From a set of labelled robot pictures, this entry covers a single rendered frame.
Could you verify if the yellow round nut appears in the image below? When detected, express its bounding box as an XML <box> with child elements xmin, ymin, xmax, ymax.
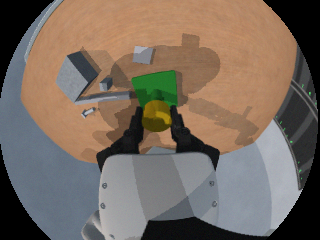
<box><xmin>142</xmin><ymin>100</ymin><xmax>172</xmax><ymax>132</ymax></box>

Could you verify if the green square plate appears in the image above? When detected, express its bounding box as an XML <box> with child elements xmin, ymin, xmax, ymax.
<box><xmin>131</xmin><ymin>70</ymin><xmax>178</xmax><ymax>108</ymax></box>

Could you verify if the grey long flat bar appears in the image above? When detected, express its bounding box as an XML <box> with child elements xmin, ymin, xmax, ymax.
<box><xmin>75</xmin><ymin>91</ymin><xmax>132</xmax><ymax>105</ymax></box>

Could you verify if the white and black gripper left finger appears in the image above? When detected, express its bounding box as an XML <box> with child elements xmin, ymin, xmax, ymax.
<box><xmin>96</xmin><ymin>106</ymin><xmax>144</xmax><ymax>172</ymax></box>

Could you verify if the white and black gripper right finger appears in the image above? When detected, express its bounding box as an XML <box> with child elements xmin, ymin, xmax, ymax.
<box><xmin>170</xmin><ymin>105</ymin><xmax>220</xmax><ymax>171</ymax></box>

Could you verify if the grey bolt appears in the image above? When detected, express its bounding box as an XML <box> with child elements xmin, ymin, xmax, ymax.
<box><xmin>81</xmin><ymin>107</ymin><xmax>95</xmax><ymax>119</ymax></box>

